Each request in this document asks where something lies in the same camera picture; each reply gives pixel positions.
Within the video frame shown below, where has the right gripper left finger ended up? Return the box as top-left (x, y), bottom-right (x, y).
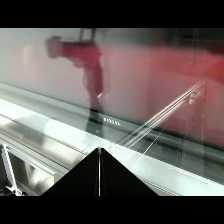
top-left (41, 147), bottom-right (101, 197)

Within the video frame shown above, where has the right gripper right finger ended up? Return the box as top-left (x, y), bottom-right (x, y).
top-left (100, 147), bottom-right (158, 197)

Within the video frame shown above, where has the silver frame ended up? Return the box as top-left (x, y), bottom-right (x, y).
top-left (0, 98), bottom-right (224, 197)

